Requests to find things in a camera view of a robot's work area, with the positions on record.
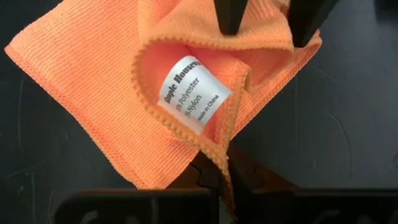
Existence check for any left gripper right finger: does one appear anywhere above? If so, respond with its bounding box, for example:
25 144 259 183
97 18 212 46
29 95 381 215
229 144 398 224

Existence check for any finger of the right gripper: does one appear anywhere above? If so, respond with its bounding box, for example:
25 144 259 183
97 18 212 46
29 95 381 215
287 0 340 48
213 0 249 37

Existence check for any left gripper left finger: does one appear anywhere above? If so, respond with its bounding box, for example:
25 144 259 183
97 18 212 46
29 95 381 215
54 151 225 224

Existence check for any orange microfiber towel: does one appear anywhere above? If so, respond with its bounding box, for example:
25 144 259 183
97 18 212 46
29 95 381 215
4 0 323 218

